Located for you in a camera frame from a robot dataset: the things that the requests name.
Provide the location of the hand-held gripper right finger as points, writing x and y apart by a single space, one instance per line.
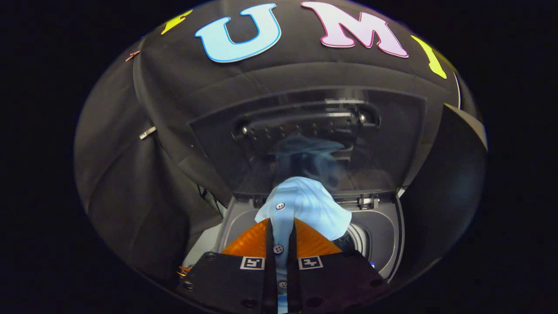
340 283

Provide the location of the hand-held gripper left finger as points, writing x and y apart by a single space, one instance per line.
226 283

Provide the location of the light blue shirt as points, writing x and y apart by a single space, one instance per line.
305 200

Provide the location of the dark glass washing machine lid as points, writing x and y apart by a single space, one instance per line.
209 144

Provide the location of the grey metal cabinet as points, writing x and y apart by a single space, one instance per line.
444 196

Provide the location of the black backdrop cloth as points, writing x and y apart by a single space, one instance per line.
130 174

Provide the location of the small silver clip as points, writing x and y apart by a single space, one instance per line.
147 132

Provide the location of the small red clip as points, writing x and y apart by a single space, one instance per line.
133 55

